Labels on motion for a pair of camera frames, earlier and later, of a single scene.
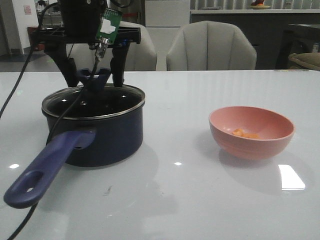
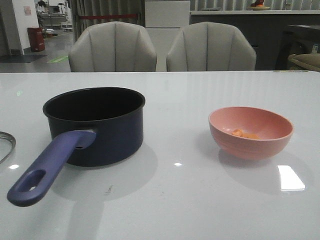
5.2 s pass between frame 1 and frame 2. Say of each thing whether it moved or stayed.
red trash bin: stayed
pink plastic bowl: stayed
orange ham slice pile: stayed
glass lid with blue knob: moved
